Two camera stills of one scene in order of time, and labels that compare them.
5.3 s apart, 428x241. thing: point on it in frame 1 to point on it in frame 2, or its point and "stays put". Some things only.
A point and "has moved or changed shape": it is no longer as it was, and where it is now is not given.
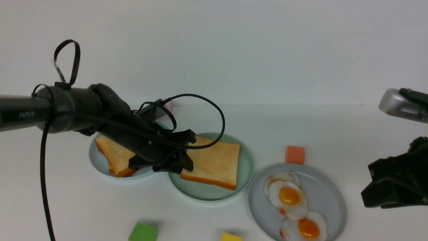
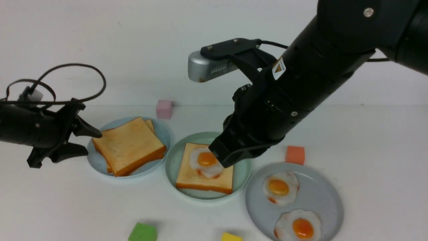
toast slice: (217, 164) has moved or changed shape
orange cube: (295, 155) stays put
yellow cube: (228, 237) stays put
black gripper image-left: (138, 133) to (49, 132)
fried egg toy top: (287, 176) to (203, 160)
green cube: (142, 232) stays put
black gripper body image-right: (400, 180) to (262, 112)
